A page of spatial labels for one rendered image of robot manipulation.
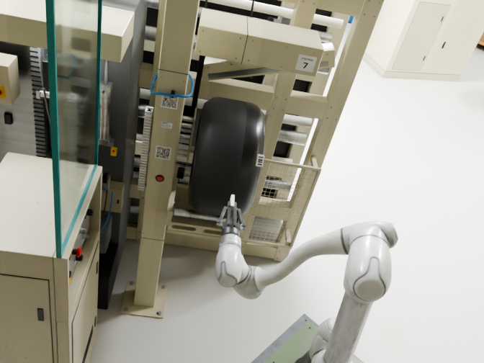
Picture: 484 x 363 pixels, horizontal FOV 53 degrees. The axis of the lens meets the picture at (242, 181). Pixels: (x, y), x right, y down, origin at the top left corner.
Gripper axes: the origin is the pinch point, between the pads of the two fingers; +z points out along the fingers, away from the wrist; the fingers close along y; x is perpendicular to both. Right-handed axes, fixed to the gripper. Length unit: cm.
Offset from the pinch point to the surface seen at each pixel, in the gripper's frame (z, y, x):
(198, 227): 16.6, 10.3, 41.7
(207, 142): 22.5, 14.9, -12.0
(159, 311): 11, 22, 125
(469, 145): 301, -312, 165
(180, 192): 48, 22, 51
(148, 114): 37, 44, -11
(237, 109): 42.5, 2.9, -18.8
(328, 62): 77, -41, -33
